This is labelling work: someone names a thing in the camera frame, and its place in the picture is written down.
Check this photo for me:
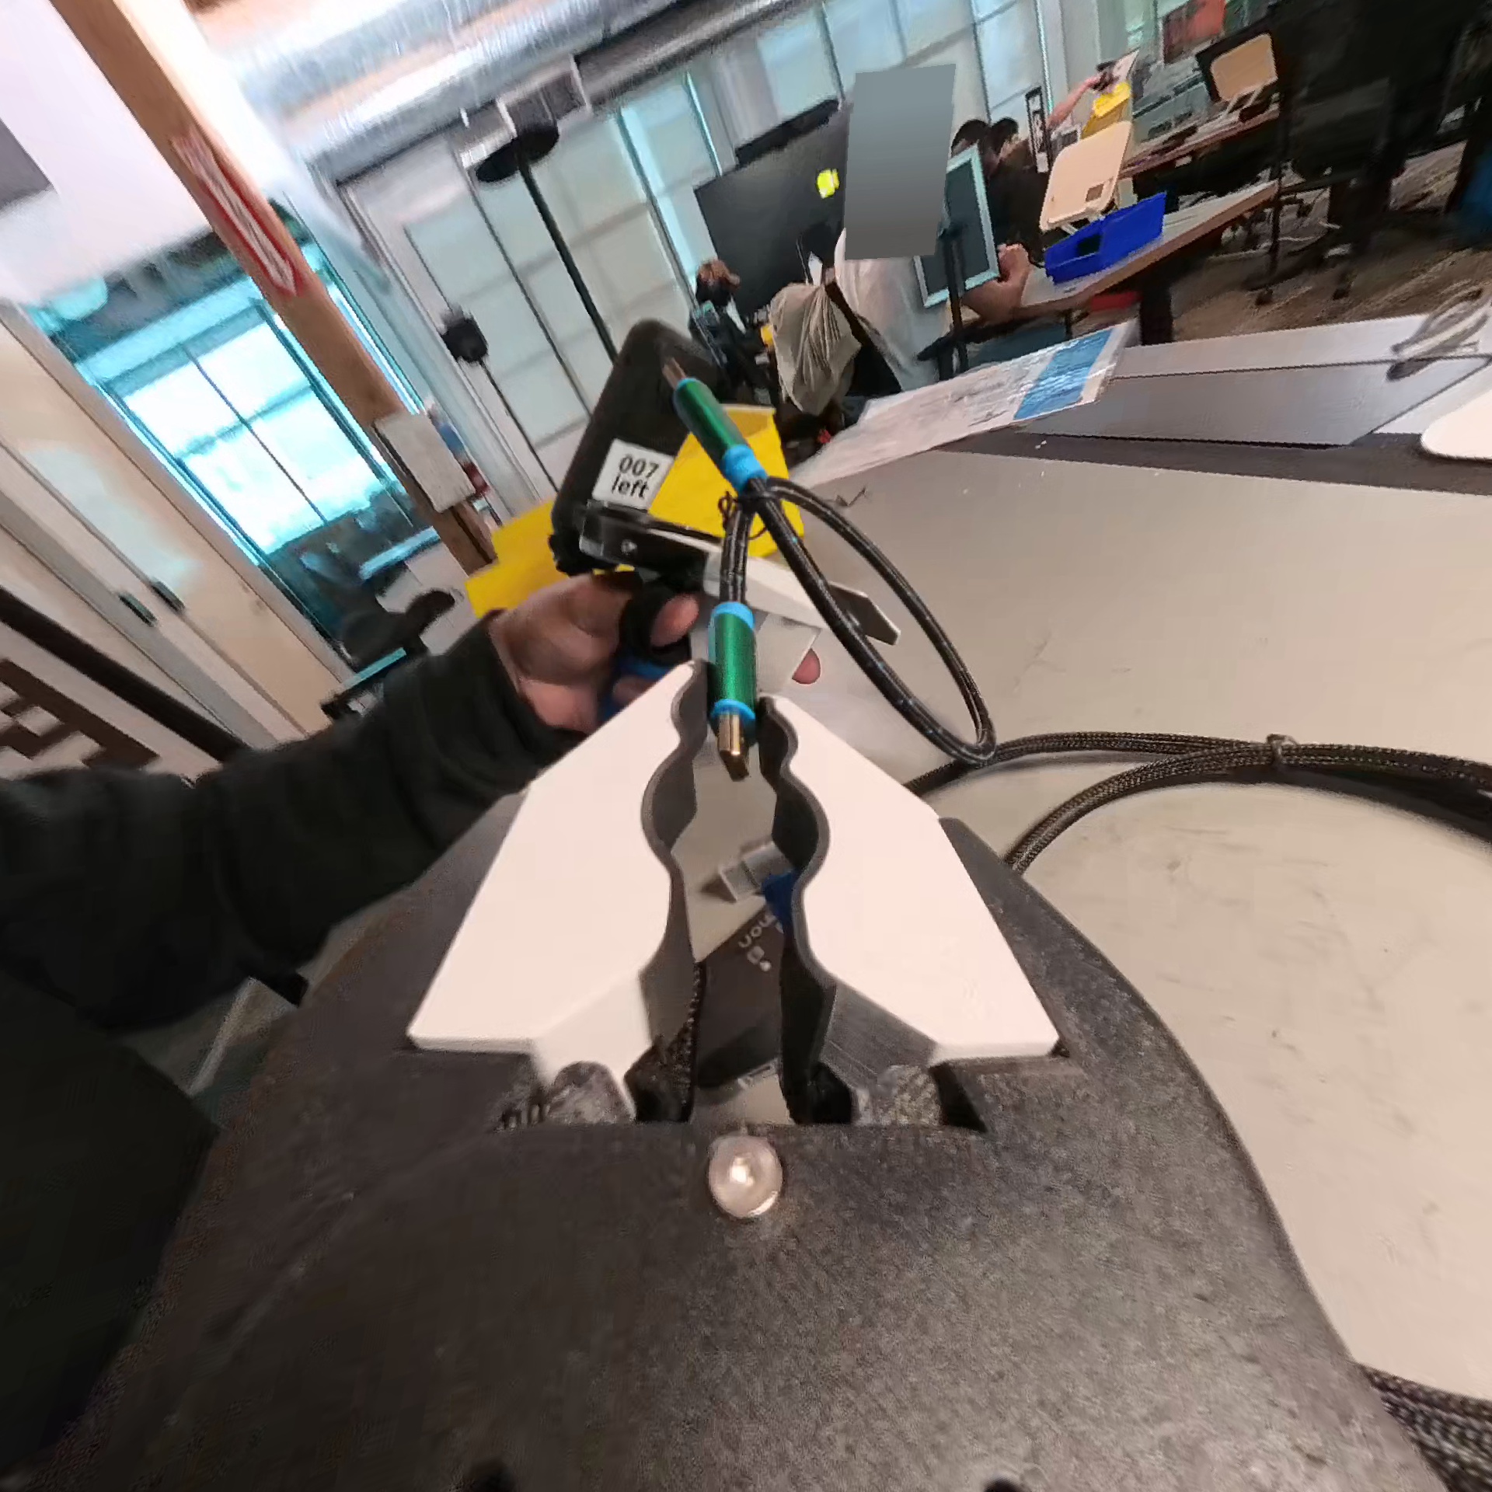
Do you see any black hdmi switch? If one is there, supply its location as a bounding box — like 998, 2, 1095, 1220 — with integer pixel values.
689, 846, 806, 1094

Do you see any person's left hand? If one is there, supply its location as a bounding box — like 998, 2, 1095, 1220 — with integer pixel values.
486, 572, 825, 735

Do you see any clear plastic bag blue label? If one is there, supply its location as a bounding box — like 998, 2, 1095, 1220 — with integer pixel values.
792, 320, 1140, 492

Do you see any black square HDMI hub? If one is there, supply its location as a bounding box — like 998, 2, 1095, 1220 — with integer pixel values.
909, 730, 1492, 1492

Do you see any wooden work table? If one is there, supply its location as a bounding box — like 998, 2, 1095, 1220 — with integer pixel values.
1014, 174, 1284, 345

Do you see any clear cable clip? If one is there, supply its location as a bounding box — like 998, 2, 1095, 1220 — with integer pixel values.
1387, 297, 1492, 382

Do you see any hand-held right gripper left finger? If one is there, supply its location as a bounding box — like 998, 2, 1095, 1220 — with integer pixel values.
408, 664, 703, 1091

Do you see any blue plastic bin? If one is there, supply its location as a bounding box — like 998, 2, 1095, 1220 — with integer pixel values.
1040, 190, 1170, 290

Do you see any yellow bin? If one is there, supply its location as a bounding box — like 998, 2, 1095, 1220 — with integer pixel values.
463, 403, 808, 620

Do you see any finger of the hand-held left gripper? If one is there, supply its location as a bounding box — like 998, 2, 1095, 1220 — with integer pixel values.
708, 547, 904, 648
689, 615, 825, 702

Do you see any beige boxy device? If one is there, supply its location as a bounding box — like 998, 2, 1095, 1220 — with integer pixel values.
1037, 117, 1138, 235

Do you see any black office chair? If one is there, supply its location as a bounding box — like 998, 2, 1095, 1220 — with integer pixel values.
1264, 0, 1463, 293

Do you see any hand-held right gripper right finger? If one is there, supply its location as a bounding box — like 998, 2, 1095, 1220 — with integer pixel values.
758, 696, 1062, 1068

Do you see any green plug braided hdmi cable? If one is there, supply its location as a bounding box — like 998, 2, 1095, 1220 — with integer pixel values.
667, 371, 999, 780

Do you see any computer monitor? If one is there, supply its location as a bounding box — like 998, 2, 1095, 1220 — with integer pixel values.
912, 146, 1007, 311

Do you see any black floor lamp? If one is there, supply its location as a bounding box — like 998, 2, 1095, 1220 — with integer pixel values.
474, 123, 621, 366

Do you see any large black monitor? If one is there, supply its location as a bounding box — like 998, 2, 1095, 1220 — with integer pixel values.
696, 107, 852, 318

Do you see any white base lamp stand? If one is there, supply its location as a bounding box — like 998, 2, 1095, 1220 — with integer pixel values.
1419, 387, 1492, 464

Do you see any wooden support post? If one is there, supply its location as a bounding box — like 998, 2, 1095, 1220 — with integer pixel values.
51, 0, 504, 576

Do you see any grey desk cable cover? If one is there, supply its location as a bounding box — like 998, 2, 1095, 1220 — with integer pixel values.
1024, 313, 1492, 449

